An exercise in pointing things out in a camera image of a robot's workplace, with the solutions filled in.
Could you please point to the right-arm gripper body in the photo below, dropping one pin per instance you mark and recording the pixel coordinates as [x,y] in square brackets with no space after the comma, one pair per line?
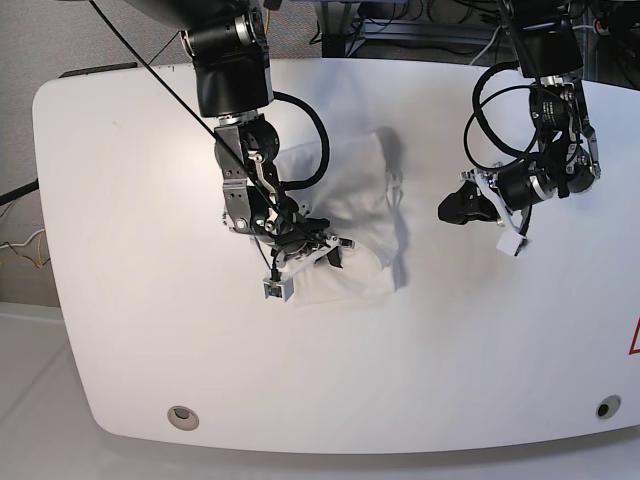
[299,242]

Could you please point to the white printed T-shirt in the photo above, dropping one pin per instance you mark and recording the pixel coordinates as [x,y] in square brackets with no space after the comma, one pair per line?
[359,194]

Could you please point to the table grommet hole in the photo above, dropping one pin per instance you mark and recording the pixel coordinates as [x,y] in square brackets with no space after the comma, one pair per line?
[183,418]
[608,407]

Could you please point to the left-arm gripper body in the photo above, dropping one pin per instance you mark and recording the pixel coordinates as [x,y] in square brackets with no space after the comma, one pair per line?
[519,188]

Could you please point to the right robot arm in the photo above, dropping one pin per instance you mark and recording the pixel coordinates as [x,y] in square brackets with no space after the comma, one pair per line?
[226,42]

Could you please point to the left table grommet hole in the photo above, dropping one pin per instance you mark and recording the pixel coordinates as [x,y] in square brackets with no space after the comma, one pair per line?
[183,418]

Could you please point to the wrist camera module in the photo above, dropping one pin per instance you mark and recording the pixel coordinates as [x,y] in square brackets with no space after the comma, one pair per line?
[282,289]
[510,243]

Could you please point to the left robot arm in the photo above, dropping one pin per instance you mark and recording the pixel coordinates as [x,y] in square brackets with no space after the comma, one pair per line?
[561,159]

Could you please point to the right table grommet hole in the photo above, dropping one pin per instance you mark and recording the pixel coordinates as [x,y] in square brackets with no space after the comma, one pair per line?
[608,407]

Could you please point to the black equipment rack frame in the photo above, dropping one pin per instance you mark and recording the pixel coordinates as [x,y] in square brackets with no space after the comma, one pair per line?
[344,27]

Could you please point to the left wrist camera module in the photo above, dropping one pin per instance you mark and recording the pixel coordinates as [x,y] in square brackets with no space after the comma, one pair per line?
[510,243]

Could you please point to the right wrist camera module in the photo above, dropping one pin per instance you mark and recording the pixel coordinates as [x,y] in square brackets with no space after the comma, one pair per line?
[282,289]

